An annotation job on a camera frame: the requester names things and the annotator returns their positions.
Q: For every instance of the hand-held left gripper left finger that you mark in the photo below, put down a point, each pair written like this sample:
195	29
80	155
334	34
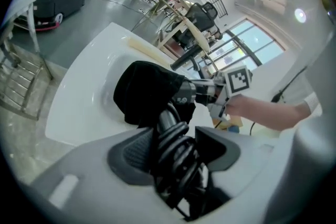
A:
99	165

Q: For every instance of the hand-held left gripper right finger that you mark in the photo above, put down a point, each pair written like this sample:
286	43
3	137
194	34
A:
244	162

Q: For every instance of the person's right forearm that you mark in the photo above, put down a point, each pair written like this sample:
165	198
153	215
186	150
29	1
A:
262	110

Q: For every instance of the black cloth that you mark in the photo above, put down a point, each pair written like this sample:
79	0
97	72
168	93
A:
141	86

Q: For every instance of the large window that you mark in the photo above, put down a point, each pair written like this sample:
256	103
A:
244	44

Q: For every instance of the metal sink stand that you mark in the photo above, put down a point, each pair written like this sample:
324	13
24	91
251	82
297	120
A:
23	73

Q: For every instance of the person's white shirt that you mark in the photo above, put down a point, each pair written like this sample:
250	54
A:
315	139

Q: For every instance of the round ceiling spotlight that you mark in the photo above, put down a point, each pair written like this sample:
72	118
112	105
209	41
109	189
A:
300	15

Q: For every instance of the black faucet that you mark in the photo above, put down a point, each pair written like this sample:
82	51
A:
183	60

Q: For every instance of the beige wooden strip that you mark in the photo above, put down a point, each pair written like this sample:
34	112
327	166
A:
147	47

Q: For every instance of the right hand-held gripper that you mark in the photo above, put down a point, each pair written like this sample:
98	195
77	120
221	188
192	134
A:
237	81

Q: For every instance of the black high-back office chair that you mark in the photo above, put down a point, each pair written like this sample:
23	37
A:
202	15

